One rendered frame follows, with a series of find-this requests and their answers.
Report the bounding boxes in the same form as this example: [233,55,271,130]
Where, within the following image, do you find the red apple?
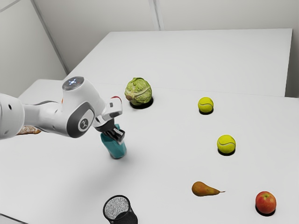
[255,191,277,214]

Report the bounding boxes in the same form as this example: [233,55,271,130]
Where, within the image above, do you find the green cabbage head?
[124,77,153,106]

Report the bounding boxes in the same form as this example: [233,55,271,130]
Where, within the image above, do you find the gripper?
[93,116,126,144]

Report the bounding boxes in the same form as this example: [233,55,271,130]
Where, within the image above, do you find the brown bread roll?
[17,125,42,136]

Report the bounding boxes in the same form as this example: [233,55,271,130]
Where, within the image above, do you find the yellow tennis ball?
[198,97,214,113]
[217,134,236,154]

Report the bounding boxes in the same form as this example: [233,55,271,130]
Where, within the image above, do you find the teal faceted mug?
[100,123,128,160]

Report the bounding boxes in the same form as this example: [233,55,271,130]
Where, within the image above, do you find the brown pear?
[191,181,226,197]

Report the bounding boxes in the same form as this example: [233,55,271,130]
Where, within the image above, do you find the black mesh pen holder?
[103,195,139,224]

